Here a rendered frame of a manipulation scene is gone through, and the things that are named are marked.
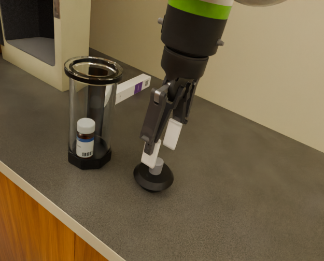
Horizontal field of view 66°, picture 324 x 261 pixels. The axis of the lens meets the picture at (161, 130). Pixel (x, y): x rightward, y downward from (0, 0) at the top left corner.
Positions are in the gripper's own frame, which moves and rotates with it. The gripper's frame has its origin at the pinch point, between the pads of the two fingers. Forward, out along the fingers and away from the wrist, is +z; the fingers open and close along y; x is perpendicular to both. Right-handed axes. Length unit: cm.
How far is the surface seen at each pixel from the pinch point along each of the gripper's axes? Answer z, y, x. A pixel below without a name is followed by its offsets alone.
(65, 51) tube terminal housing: -2.6, -12.7, -44.3
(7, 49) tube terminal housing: 6, -11, -72
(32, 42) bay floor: 3, -18, -68
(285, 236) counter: 10.4, -7.1, 29.9
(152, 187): 7.8, 4.0, 2.3
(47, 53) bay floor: 3, -16, -57
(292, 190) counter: 10.4, -23.4, 29.0
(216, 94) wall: 8, -55, -7
